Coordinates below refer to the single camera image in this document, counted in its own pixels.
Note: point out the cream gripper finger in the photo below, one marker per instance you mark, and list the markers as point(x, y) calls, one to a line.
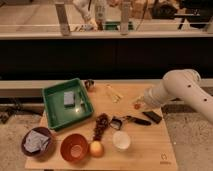
point(138, 100)

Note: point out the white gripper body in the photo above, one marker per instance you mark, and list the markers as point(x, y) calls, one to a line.
point(155, 97)

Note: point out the small red pepper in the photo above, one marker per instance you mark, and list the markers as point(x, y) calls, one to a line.
point(137, 106)

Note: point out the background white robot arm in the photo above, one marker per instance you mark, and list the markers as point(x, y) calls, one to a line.
point(82, 7)

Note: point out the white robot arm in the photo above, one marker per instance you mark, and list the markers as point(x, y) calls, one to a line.
point(182, 84)

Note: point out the white paper cup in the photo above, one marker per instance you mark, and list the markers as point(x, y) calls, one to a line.
point(121, 140)

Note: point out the wooden board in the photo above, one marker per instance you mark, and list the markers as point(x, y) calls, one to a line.
point(150, 149)

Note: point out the dark red grape bunch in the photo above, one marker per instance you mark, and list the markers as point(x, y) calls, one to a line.
point(102, 123)

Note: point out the small dark round object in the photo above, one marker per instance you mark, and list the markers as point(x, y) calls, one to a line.
point(89, 84)

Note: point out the yellow orange fruit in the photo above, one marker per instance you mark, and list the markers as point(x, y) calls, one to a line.
point(96, 149)

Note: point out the grey sponge block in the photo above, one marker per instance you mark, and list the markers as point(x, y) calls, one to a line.
point(69, 98)

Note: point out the orange bowl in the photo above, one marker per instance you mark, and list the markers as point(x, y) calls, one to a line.
point(74, 148)

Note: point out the green plastic tray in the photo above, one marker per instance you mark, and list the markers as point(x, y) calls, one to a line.
point(60, 116)

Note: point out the dark purple bowl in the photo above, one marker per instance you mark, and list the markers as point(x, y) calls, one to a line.
point(42, 130)

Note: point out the crumpled grey cloth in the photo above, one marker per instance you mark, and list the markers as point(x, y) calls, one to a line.
point(36, 141)

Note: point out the black handled peeler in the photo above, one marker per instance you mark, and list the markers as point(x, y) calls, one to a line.
point(117, 122)

